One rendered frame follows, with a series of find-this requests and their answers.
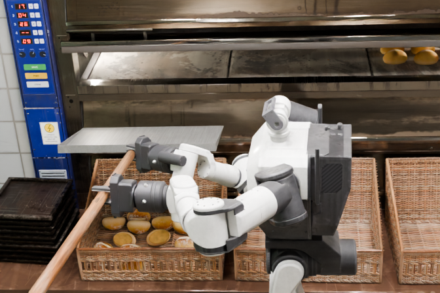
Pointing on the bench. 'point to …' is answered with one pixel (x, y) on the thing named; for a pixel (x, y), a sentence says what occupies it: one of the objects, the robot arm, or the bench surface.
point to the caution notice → (50, 133)
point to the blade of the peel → (167, 137)
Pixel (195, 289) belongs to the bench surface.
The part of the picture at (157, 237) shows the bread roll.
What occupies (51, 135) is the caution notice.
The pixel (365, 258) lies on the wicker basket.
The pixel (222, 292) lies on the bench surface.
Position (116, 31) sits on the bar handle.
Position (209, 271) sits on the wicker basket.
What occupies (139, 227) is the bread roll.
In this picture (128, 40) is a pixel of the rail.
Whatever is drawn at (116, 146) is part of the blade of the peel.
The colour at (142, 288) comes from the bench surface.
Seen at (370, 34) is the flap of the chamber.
